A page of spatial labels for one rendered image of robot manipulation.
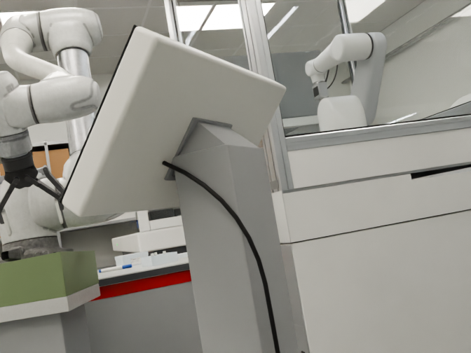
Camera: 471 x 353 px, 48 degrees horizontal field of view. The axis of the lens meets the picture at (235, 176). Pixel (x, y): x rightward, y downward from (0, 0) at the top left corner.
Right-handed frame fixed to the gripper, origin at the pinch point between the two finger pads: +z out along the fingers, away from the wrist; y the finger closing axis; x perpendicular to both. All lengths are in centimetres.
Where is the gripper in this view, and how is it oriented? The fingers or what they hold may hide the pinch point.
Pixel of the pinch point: (35, 224)
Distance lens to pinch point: 155.7
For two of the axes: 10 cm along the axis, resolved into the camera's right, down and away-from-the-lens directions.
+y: -9.4, 2.2, -2.6
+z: 1.3, 9.3, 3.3
